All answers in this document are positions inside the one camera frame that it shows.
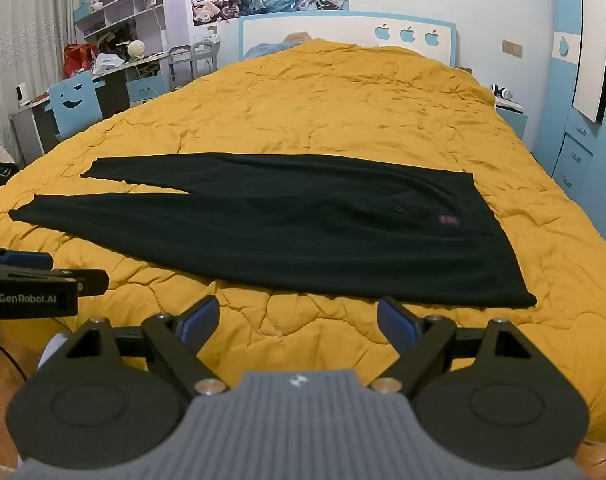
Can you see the beige wall switch plate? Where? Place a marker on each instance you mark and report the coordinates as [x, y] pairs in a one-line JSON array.
[[512, 47]]

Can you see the white and blue bed headboard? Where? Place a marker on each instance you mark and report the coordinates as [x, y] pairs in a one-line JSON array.
[[343, 30]]

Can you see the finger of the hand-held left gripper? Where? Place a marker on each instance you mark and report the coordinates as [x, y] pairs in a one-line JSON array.
[[25, 259], [90, 281]]

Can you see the blue wardrobe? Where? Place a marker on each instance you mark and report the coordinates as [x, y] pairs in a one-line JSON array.
[[558, 110]]

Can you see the round cream lamp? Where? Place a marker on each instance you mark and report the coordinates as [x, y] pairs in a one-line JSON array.
[[137, 50]]

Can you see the white headphones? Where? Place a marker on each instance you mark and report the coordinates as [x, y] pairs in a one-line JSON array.
[[503, 92]]

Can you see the red bag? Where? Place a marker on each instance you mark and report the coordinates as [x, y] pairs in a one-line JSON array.
[[79, 60]]

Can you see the white panel with black frame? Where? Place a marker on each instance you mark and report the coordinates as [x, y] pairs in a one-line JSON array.
[[590, 50]]

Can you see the blue pillow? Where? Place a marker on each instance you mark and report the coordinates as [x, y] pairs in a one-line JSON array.
[[268, 51]]

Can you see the blue smiley face chair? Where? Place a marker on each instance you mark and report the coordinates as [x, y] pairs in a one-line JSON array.
[[75, 105]]

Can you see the white and blue bookshelf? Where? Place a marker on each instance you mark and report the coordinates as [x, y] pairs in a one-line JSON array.
[[118, 5]]

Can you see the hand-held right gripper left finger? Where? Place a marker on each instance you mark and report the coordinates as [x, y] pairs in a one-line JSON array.
[[202, 316]]

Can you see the white plastic bag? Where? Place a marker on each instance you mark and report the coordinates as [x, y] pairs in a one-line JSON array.
[[108, 62]]

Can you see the small white camera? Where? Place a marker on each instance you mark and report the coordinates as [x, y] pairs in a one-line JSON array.
[[22, 94]]

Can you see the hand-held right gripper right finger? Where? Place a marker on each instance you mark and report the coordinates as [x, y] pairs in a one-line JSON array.
[[395, 321]]

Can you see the yellow quilt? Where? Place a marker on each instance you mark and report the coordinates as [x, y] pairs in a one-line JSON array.
[[333, 110]]

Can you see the white patterned curtain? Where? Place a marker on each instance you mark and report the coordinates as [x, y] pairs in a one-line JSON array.
[[18, 35]]

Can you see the white desk with blue drawer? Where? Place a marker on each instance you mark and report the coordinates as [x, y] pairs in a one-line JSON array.
[[114, 87]]

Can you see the blue nightstand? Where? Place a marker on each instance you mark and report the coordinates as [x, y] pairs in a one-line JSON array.
[[513, 122]]

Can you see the white book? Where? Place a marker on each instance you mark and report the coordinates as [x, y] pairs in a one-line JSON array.
[[510, 104]]

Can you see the black pants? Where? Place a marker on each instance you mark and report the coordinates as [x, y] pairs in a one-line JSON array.
[[283, 220]]

